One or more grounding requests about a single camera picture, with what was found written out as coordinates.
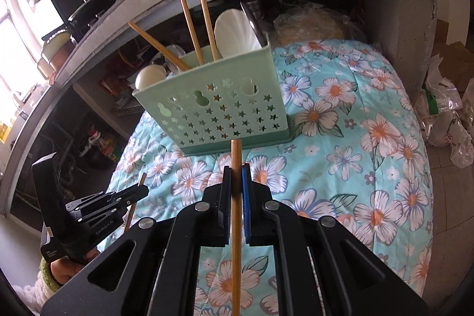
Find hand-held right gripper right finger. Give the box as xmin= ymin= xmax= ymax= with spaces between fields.
xmin=241 ymin=162 xmax=430 ymax=316

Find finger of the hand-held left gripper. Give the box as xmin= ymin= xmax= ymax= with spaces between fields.
xmin=66 ymin=185 xmax=150 ymax=213
xmin=76 ymin=196 xmax=148 ymax=226

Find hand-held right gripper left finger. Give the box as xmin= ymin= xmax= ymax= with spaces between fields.
xmin=41 ymin=165 xmax=233 ymax=316

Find green perforated utensil holder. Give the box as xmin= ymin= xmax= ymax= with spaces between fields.
xmin=132 ymin=42 xmax=293 ymax=156

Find plain white spoon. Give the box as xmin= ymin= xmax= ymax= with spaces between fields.
xmin=134 ymin=65 xmax=168 ymax=92

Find white shell-patterned spoon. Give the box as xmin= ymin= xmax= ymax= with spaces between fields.
xmin=214 ymin=9 xmax=262 ymax=57

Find steel spoon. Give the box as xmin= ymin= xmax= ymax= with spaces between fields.
xmin=240 ymin=0 xmax=271 ymax=46

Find person's left forearm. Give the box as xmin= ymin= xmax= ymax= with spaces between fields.
xmin=13 ymin=259 xmax=63 ymax=316

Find person's left hand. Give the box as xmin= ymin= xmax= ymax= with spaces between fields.
xmin=50 ymin=247 xmax=101 ymax=285

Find cooking oil bottle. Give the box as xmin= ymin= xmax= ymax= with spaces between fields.
xmin=88 ymin=129 xmax=120 ymax=163

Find metal shelf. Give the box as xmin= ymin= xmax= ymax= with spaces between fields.
xmin=111 ymin=103 xmax=143 ymax=117

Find red snack packets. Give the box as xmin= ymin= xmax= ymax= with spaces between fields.
xmin=102 ymin=73 xmax=130 ymax=97

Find teal floral blanket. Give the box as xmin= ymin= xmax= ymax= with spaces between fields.
xmin=107 ymin=38 xmax=434 ymax=316

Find brown pot pale lid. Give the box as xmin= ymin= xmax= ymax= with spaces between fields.
xmin=39 ymin=30 xmax=76 ymax=72

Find clear bag of food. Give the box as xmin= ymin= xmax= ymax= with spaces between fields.
xmin=273 ymin=3 xmax=347 ymax=46

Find black frying pan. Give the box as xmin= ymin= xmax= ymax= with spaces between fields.
xmin=68 ymin=0 xmax=119 ymax=28

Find cardboard box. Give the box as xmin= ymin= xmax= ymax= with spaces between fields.
xmin=431 ymin=18 xmax=474 ymax=94

